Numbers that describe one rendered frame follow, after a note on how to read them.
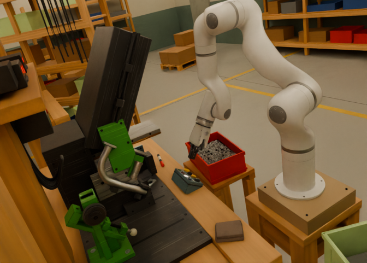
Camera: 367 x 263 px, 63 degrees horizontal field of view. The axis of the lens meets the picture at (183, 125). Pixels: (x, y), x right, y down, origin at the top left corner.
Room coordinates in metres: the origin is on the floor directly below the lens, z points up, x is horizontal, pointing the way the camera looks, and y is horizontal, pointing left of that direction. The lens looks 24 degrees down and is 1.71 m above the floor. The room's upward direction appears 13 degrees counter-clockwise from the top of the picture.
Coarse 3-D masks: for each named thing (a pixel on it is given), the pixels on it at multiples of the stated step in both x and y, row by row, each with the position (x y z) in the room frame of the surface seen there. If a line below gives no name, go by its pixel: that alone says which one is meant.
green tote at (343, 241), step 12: (348, 228) 0.67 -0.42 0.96; (360, 228) 0.67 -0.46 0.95; (324, 240) 0.66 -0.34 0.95; (336, 240) 0.67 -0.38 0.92; (348, 240) 0.67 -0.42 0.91; (360, 240) 0.67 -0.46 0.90; (324, 252) 0.67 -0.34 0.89; (336, 252) 0.60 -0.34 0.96; (348, 252) 0.67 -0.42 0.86; (360, 252) 0.67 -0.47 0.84
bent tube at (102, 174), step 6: (108, 144) 1.12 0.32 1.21; (108, 150) 1.12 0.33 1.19; (102, 156) 1.11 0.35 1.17; (102, 162) 1.10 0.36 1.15; (102, 168) 1.09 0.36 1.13; (102, 174) 1.08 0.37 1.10; (108, 180) 1.08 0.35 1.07; (114, 180) 1.09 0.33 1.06; (114, 186) 1.08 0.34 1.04; (120, 186) 1.08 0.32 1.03; (126, 186) 1.08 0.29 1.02; (132, 186) 1.09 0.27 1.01; (138, 186) 1.10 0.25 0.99; (138, 192) 1.09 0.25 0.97; (144, 192) 1.09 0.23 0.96
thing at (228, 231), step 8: (216, 224) 0.85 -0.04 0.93; (224, 224) 0.84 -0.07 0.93; (232, 224) 0.83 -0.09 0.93; (240, 224) 0.82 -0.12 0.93; (216, 232) 0.81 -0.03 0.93; (224, 232) 0.80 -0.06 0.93; (232, 232) 0.79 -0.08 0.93; (240, 232) 0.78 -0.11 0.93; (216, 240) 0.79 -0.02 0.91; (224, 240) 0.78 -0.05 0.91; (232, 240) 0.78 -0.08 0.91; (240, 240) 0.77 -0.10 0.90
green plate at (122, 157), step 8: (120, 120) 1.21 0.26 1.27; (104, 128) 1.18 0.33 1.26; (112, 128) 1.19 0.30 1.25; (120, 128) 1.20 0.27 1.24; (104, 136) 1.17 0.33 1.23; (112, 136) 1.18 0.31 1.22; (120, 136) 1.19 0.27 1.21; (128, 136) 1.19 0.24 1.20; (104, 144) 1.16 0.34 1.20; (112, 144) 1.16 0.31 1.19; (120, 144) 1.17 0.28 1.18; (128, 144) 1.18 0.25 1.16; (112, 152) 1.15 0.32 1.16; (120, 152) 1.16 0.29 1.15; (128, 152) 1.17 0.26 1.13; (112, 160) 1.14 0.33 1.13; (120, 160) 1.15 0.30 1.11; (128, 160) 1.16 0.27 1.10; (120, 168) 1.14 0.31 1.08
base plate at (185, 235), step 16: (96, 160) 1.63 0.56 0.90; (144, 176) 1.33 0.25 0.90; (160, 192) 1.16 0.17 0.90; (160, 208) 1.05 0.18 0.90; (176, 208) 1.02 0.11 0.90; (128, 224) 0.99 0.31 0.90; (144, 224) 0.97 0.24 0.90; (160, 224) 0.95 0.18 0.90; (176, 224) 0.93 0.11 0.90; (192, 224) 0.91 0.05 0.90; (144, 240) 0.88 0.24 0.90; (160, 240) 0.86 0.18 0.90; (176, 240) 0.85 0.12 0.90; (192, 240) 0.83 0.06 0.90; (208, 240) 0.81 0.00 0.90; (144, 256) 0.80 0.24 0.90; (160, 256) 0.79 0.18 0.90; (176, 256) 0.77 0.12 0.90
